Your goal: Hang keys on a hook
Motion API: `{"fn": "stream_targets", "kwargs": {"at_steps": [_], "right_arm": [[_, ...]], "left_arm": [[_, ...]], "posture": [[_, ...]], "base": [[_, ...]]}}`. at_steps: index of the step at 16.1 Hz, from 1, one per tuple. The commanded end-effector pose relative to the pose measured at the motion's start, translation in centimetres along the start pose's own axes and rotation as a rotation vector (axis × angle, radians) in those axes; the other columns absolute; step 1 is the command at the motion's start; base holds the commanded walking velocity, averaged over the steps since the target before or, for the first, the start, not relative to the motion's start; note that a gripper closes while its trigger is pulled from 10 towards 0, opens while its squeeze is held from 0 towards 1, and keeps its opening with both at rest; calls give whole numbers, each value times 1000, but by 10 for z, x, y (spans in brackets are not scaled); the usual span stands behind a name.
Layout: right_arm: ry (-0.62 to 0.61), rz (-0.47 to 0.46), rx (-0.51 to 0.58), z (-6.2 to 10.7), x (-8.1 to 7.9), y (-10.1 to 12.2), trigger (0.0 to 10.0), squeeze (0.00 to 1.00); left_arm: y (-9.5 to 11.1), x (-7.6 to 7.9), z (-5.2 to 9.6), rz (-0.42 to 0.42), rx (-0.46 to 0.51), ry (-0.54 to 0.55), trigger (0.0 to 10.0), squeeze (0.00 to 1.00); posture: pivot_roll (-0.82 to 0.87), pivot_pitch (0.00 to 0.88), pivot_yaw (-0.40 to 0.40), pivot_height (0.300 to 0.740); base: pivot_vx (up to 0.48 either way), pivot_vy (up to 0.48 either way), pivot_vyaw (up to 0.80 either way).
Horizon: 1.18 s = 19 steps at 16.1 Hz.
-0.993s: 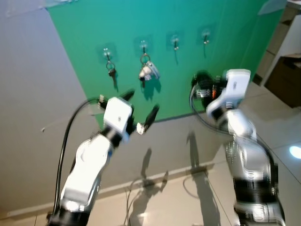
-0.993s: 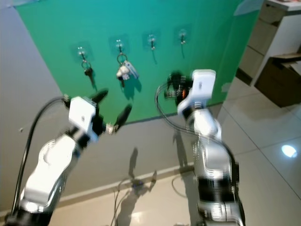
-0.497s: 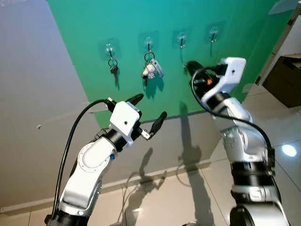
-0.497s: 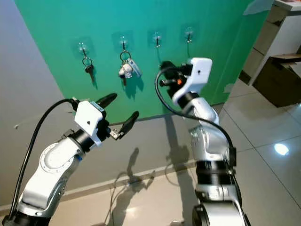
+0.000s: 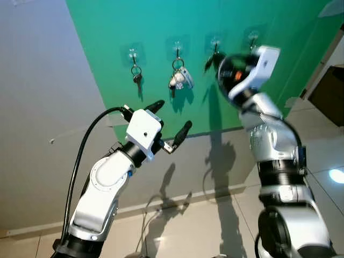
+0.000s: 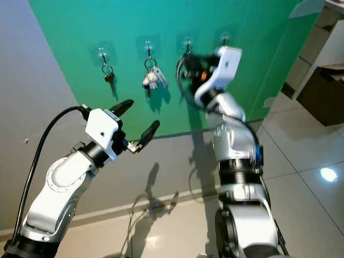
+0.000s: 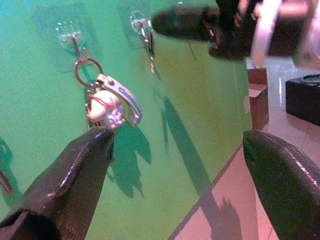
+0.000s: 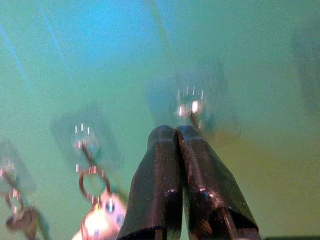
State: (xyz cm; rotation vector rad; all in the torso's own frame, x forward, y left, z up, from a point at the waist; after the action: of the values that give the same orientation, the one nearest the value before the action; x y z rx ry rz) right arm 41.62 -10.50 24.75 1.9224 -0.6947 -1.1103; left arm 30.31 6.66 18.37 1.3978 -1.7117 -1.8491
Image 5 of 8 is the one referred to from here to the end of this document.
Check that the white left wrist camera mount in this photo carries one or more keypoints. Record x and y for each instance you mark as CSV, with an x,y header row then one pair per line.
x,y
142,129

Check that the white shelf unit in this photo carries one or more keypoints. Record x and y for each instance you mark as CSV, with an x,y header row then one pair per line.
x,y
325,67

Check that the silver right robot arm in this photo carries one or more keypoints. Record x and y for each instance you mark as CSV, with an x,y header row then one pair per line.
x,y
274,140

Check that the keys with white fob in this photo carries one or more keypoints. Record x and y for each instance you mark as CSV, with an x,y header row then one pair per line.
x,y
180,78

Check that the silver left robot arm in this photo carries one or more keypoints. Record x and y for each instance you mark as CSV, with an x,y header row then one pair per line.
x,y
105,183

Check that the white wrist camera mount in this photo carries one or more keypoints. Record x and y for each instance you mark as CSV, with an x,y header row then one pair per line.
x,y
264,64
142,129

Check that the dark brown cabinet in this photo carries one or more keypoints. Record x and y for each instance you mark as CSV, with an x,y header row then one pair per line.
x,y
328,94

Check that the clear tape piece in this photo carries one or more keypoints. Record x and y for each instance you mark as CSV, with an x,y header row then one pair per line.
x,y
293,101
330,8

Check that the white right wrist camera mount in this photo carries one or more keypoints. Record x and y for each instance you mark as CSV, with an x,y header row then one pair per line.
x,y
264,64

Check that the green wall board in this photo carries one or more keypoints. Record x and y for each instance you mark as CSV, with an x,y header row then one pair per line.
x,y
161,21

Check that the clear adhesive wall hook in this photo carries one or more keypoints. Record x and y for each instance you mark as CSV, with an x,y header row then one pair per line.
x,y
133,52
252,36
215,42
177,49

